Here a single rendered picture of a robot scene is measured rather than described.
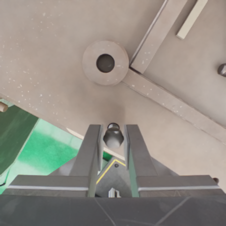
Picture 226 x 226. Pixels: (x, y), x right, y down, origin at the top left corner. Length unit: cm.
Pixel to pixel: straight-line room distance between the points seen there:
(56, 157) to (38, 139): 28
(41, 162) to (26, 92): 184
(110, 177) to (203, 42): 145
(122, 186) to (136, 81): 150
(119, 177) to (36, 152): 97
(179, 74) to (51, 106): 14
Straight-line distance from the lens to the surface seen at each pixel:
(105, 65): 16
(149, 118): 18
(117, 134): 15
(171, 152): 21
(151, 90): 16
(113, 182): 159
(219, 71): 19
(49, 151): 190
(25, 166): 214
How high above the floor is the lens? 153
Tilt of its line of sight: 74 degrees down
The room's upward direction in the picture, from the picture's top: 179 degrees counter-clockwise
